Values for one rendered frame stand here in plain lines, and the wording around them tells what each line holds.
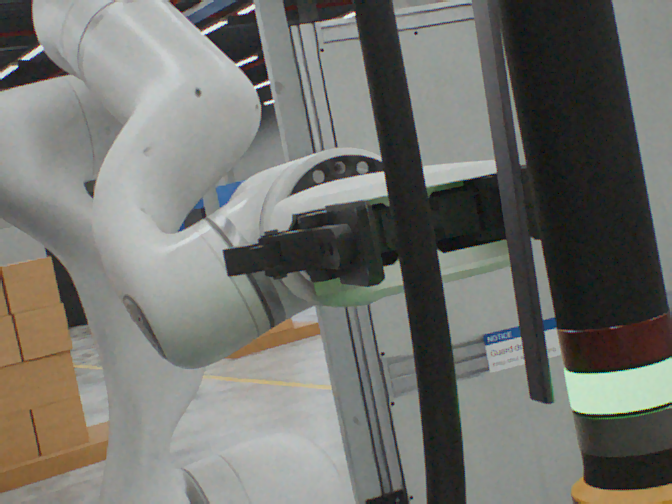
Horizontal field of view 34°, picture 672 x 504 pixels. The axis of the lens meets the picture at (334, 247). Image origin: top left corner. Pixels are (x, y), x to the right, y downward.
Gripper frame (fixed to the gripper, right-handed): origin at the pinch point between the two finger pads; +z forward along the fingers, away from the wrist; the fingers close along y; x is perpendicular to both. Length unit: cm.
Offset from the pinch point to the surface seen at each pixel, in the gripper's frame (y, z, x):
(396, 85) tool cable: 7.2, 15.5, 4.3
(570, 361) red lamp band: 1.6, 10.1, -4.1
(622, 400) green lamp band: 0.9, 11.3, -5.3
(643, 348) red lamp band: 0.0, 11.6, -4.0
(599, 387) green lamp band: 1.3, 10.9, -4.9
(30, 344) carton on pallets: 31, -810, -69
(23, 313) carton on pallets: 31, -810, -45
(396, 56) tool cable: 7.1, 15.5, 4.9
